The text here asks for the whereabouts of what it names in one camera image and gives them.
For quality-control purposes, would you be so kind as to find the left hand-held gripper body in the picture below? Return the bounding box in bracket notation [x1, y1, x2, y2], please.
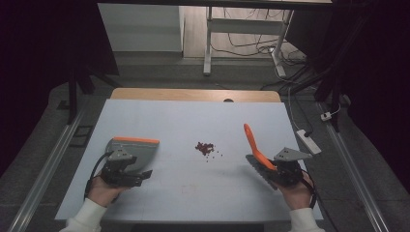
[101, 148, 145, 189]

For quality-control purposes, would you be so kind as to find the person's right hand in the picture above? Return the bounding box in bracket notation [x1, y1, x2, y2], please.
[274, 174, 315, 212]

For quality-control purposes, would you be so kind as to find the person's left hand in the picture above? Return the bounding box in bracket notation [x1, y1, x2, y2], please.
[87, 175, 128, 208]

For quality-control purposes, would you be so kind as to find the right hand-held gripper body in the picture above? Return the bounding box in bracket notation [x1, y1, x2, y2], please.
[272, 146, 313, 189]

